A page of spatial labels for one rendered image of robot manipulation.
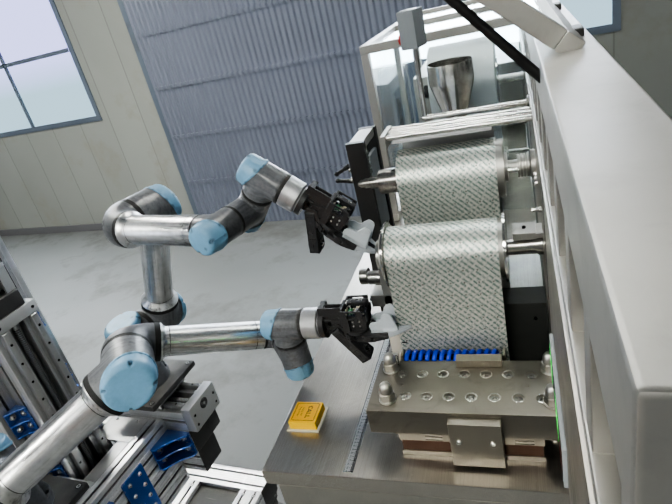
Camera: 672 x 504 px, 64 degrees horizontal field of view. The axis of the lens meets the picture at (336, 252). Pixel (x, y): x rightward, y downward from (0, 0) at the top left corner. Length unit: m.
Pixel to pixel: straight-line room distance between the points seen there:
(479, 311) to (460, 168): 0.34
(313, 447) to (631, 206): 1.05
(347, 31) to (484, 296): 3.40
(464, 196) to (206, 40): 3.83
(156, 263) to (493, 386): 1.02
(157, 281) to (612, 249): 1.53
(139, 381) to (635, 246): 1.08
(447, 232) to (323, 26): 3.41
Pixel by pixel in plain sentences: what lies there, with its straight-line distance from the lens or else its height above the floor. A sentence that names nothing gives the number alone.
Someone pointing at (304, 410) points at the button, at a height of 0.92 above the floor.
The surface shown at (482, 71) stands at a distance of 2.06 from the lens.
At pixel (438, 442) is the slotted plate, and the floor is 0.94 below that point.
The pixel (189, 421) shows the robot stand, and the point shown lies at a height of 0.73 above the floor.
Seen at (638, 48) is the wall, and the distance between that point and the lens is 4.22.
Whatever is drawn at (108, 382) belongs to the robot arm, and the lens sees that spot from 1.24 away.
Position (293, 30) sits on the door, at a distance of 4.53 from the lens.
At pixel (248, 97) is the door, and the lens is 4.84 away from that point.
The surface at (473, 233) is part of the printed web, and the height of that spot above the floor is 1.30.
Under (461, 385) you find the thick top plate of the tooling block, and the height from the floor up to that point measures 1.03.
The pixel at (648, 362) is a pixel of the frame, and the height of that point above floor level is 1.65.
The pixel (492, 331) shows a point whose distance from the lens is 1.23.
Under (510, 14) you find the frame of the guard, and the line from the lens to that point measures 0.86.
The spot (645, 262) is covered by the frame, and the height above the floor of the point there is 1.65.
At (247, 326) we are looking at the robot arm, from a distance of 1.44.
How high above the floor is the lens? 1.80
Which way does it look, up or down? 25 degrees down
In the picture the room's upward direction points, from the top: 14 degrees counter-clockwise
